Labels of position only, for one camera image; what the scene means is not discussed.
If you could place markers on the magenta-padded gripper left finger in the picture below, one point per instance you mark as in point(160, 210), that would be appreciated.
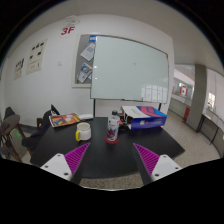
point(77, 156)

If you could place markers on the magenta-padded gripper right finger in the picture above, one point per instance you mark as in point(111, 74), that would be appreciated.
point(146, 156)

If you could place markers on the clear bottle with black cap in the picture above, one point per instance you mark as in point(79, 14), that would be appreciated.
point(113, 128)

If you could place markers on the flat round red coaster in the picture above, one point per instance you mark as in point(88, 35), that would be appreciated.
point(111, 142)

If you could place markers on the blue and white cardboard box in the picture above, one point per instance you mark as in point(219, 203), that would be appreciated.
point(146, 118)

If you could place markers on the colourful orange magazine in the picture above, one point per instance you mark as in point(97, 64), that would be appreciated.
point(63, 120)

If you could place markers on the white oblong case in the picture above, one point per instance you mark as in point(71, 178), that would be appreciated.
point(86, 116)

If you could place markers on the black jacket on chair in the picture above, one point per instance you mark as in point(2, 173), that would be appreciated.
point(40, 133)

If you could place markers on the round brown side table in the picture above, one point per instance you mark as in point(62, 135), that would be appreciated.
point(9, 125)

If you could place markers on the dark grey chair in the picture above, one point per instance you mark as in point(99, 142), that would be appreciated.
point(9, 111)

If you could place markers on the large whiteboard on stand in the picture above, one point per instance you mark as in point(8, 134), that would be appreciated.
point(130, 68)

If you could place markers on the grey pin board with papers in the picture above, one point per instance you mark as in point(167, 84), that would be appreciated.
point(83, 66)

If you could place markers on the small white wall poster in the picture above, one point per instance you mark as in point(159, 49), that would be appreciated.
point(19, 68)

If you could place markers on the large white wall poster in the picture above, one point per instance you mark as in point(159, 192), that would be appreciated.
point(36, 56)

